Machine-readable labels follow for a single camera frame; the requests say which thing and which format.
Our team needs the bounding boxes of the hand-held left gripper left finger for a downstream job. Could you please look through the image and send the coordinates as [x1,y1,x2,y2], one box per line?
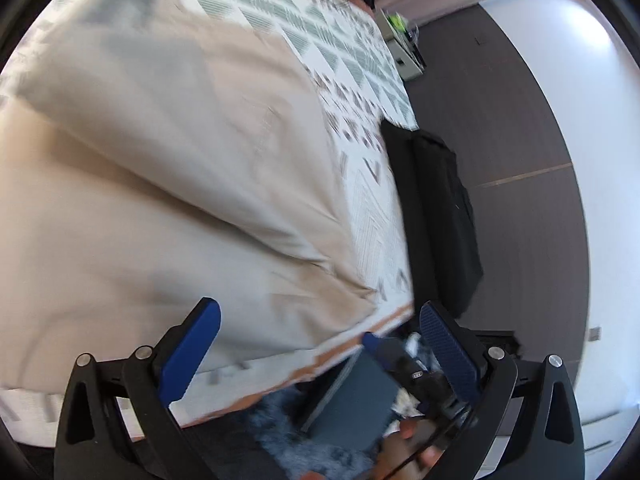
[54,297,222,480]

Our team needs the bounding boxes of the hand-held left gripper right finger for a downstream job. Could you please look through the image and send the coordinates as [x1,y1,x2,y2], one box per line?
[419,301,586,480]

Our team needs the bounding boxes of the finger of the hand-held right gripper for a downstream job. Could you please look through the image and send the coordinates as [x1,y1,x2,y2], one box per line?
[362,332,408,368]

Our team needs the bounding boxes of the person's right hand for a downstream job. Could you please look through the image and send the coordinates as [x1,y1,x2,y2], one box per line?
[372,417,443,480]

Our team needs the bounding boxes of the grey blue box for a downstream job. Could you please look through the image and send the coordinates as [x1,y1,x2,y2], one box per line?
[300,347,401,453]

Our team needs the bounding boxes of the blue shaggy rug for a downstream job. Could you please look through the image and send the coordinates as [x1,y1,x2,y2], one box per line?
[185,390,386,480]

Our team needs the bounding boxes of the black garment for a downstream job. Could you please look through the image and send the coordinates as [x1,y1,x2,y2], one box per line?
[380,120,485,318]

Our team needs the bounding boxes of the white cabinet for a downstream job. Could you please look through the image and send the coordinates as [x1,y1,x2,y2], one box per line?
[575,375,631,461]

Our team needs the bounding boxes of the white nightstand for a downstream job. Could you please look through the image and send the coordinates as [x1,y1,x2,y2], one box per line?
[377,10,428,83]

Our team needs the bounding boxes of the patterned white bedspread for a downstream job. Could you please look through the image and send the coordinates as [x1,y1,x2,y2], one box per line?
[0,0,421,448]

